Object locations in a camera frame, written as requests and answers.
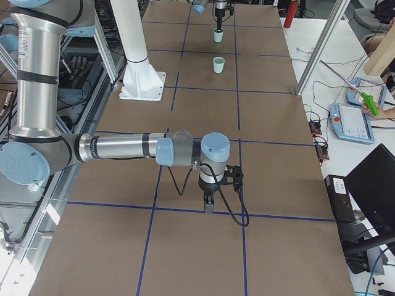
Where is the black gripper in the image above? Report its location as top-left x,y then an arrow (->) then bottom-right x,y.
198,178 -> 219,213
214,2 -> 226,31

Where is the mint green cup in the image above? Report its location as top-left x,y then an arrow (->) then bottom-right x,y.
213,28 -> 223,43
212,57 -> 225,74

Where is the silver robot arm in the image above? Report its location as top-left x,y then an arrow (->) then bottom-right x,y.
188,0 -> 230,33
1,1 -> 231,213

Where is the red bottle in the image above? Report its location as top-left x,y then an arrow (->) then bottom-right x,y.
283,0 -> 299,28

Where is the brown paper table cover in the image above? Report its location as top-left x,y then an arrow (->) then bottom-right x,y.
31,1 -> 354,295

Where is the black power strip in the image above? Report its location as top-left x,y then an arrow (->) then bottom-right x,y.
309,120 -> 330,164

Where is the black desktop computer box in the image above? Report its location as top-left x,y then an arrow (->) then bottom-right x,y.
324,175 -> 356,223

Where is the near blue teach pendant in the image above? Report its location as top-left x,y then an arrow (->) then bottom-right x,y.
330,102 -> 375,144

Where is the blue teach pendant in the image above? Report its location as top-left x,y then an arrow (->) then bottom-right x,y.
330,102 -> 375,144
346,77 -> 387,107

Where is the black computer monitor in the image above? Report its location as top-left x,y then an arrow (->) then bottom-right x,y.
346,144 -> 394,233

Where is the person in black shirt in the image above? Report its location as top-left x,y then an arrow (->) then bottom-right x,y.
362,18 -> 394,120

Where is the silver reacher grabber tool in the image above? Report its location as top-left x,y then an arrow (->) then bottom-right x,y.
320,60 -> 380,116

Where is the far blue teach pendant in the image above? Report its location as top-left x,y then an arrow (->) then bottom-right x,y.
346,77 -> 387,107

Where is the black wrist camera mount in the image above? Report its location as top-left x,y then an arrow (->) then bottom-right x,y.
221,165 -> 244,187

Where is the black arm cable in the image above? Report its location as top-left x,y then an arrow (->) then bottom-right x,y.
166,163 -> 249,228

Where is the white camera mast pedestal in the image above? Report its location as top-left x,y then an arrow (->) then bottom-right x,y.
110,0 -> 166,102

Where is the aluminium frame post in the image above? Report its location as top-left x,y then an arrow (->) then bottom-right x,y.
296,0 -> 350,96

